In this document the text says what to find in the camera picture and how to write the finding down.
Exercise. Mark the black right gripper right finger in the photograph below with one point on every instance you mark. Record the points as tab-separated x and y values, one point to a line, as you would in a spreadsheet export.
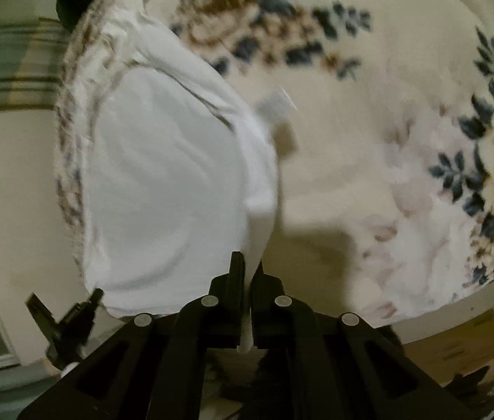
322	367

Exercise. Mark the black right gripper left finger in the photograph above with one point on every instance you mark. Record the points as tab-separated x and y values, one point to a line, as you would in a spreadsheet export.
153	367

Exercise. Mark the white cloth garment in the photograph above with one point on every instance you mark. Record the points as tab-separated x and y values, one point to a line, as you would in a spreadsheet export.
162	169

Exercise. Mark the brown cardboard box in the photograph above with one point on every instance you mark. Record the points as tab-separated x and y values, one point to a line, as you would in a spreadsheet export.
466	350

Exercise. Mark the floral bed blanket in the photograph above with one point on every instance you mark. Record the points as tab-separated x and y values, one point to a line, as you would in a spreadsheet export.
386	154

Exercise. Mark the green striped curtain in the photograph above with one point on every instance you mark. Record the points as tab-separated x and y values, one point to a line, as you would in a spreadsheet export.
30	63

